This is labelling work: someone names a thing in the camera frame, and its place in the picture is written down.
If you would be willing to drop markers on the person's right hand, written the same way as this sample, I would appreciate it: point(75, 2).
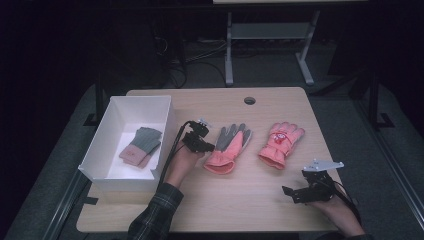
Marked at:
point(338, 213)

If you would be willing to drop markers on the black tape strip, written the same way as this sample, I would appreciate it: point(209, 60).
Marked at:
point(90, 200)

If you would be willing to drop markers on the black upright post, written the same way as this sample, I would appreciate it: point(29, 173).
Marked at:
point(99, 100)
point(375, 100)

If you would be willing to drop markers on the person's left hand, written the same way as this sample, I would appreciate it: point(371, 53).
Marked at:
point(183, 166)

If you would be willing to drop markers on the white box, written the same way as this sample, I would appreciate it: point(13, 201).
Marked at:
point(100, 156)

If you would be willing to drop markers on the gray metal stand frame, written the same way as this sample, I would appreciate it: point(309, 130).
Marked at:
point(266, 31)

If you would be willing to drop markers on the pink glove with gray palm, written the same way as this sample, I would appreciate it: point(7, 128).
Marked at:
point(226, 150)

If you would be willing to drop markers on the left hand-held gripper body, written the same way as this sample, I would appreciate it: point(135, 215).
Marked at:
point(195, 136)

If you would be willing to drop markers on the pink glove with red print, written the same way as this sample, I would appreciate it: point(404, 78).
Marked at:
point(280, 146)

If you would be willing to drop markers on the metal floor rail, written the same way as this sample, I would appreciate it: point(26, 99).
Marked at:
point(63, 206)
point(393, 160)

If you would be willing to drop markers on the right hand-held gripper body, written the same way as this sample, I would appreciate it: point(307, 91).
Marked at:
point(316, 188)

